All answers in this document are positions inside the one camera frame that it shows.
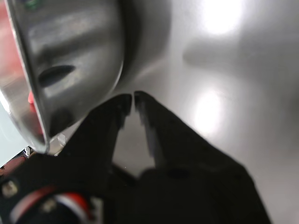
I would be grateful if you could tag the red toy chilli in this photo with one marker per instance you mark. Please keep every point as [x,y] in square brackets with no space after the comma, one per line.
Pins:
[31,100]

